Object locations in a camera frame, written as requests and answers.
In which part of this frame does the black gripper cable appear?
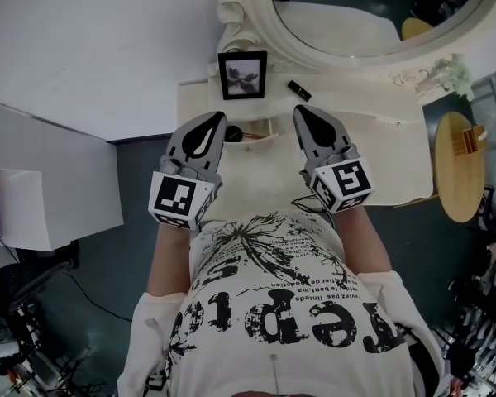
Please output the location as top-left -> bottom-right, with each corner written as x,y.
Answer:
291,194 -> 336,222

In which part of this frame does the small cream drawer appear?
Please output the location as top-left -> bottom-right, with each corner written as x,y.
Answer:
222,117 -> 283,153
371,115 -> 423,127

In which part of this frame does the black floor cable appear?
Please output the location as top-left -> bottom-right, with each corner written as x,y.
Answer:
61,270 -> 133,323

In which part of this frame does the cream vanity dressing table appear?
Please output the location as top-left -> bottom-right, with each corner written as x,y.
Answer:
176,68 -> 436,210

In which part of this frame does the oval vanity mirror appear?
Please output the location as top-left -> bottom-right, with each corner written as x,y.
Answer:
210,0 -> 495,98

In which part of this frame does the person's right forearm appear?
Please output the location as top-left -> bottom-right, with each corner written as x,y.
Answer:
332,207 -> 393,276

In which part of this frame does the white flower bunch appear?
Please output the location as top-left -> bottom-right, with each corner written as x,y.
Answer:
433,54 -> 476,101

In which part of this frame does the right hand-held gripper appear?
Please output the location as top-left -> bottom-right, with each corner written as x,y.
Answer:
293,105 -> 376,214

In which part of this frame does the round wooden table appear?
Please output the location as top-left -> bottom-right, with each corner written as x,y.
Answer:
432,112 -> 485,223

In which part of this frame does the black picture frame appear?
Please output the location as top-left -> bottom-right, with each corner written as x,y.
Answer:
217,50 -> 269,101

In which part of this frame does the person's white printed shirt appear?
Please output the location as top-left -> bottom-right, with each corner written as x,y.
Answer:
117,208 -> 446,397

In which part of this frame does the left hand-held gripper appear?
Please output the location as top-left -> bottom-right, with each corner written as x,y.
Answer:
148,112 -> 228,231

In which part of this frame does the white cabinet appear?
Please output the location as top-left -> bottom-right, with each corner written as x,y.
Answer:
0,97 -> 124,251

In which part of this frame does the black lipstick tube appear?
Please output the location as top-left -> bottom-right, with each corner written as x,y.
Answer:
288,79 -> 313,101

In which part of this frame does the wooden organiser box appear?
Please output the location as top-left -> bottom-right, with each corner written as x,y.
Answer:
452,125 -> 489,156

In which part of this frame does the cluttered equipment rack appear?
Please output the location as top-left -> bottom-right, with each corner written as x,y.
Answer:
446,242 -> 496,397

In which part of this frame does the white shelf unit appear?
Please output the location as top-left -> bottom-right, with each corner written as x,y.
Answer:
0,167 -> 55,251

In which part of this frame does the person's left forearm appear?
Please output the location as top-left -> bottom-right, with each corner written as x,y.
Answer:
146,221 -> 193,301

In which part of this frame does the metal frame rack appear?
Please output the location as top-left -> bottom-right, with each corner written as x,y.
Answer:
0,304 -> 108,397

